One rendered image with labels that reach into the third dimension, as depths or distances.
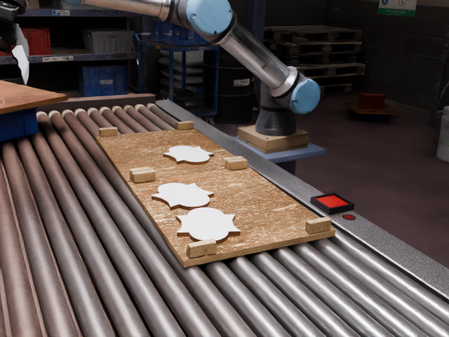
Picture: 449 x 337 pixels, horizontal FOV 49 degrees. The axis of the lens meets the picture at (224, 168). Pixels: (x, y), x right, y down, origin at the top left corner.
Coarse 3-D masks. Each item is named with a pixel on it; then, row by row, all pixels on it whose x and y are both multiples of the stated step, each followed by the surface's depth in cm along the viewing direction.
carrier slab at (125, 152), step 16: (112, 144) 154; (128, 144) 154; (144, 144) 155; (160, 144) 155; (176, 144) 156; (192, 144) 157; (208, 144) 157; (112, 160) 140; (128, 160) 141; (144, 160) 141; (160, 160) 142; (128, 176) 130; (160, 176) 131
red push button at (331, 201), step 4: (332, 196) 124; (320, 200) 122; (324, 200) 122; (328, 200) 122; (332, 200) 122; (336, 200) 122; (340, 200) 122; (328, 204) 120; (332, 204) 120; (336, 204) 120; (340, 204) 120; (344, 204) 120
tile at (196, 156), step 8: (168, 152) 145; (176, 152) 145; (184, 152) 146; (192, 152) 146; (200, 152) 146; (208, 152) 147; (176, 160) 140; (184, 160) 140; (192, 160) 139; (200, 160) 140; (208, 160) 142
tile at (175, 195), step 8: (168, 184) 123; (176, 184) 123; (192, 184) 123; (160, 192) 118; (168, 192) 118; (176, 192) 118; (184, 192) 119; (192, 192) 119; (200, 192) 119; (208, 192) 119; (160, 200) 115; (168, 200) 114; (176, 200) 114; (184, 200) 114; (192, 200) 114; (200, 200) 115; (208, 200) 115; (176, 208) 112; (184, 208) 112; (192, 208) 112
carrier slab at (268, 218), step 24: (144, 192) 120; (216, 192) 122; (240, 192) 123; (264, 192) 123; (168, 216) 109; (240, 216) 110; (264, 216) 111; (288, 216) 111; (312, 216) 112; (168, 240) 99; (240, 240) 100; (264, 240) 100; (288, 240) 101; (312, 240) 104; (192, 264) 93
